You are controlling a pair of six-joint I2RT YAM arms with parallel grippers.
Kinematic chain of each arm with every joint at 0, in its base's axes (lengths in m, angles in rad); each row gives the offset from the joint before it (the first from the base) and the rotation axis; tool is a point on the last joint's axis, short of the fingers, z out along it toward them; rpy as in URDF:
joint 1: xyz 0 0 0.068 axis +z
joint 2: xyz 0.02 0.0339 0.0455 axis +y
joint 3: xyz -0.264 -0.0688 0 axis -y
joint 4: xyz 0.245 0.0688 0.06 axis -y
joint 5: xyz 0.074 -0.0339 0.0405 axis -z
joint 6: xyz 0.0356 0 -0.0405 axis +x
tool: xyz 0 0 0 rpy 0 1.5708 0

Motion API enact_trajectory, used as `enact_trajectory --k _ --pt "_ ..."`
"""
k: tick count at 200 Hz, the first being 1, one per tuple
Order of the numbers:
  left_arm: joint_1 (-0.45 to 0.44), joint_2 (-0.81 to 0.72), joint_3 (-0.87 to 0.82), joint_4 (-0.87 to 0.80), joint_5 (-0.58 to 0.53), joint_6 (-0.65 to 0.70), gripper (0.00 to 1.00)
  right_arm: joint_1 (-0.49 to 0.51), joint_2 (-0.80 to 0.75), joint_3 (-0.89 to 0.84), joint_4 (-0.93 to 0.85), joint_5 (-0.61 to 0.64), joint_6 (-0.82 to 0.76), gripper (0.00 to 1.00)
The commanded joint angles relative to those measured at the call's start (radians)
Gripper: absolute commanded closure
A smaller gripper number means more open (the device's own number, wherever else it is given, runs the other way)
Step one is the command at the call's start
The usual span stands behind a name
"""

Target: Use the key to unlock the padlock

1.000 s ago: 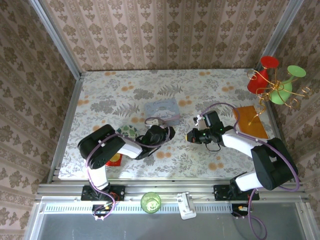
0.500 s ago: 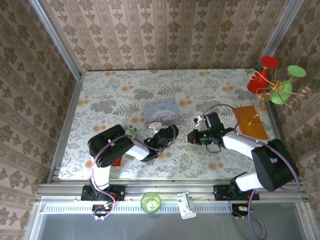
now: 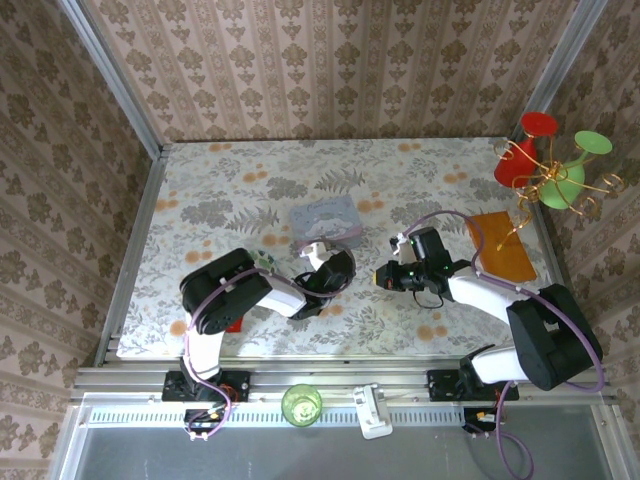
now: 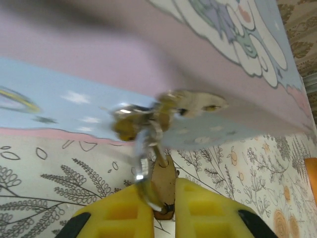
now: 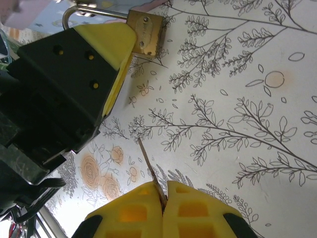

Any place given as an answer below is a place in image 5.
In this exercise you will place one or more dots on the floral tablecloth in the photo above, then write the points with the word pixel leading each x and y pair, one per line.
pixel 223 74

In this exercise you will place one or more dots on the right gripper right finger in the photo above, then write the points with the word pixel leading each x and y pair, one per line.
pixel 198 218

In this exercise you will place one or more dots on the brass padlock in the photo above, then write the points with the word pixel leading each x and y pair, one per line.
pixel 146 32

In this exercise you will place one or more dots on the long aluminium frame rail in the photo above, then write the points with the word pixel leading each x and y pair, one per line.
pixel 53 223

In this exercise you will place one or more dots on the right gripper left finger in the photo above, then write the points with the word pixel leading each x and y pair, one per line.
pixel 128 218

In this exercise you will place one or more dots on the pastel cartoon tin box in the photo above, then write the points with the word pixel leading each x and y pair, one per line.
pixel 44 15

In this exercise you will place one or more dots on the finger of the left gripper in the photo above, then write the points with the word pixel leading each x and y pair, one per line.
pixel 116 84
pixel 67 81

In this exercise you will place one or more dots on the small brass key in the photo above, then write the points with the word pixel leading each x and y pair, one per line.
pixel 148 163

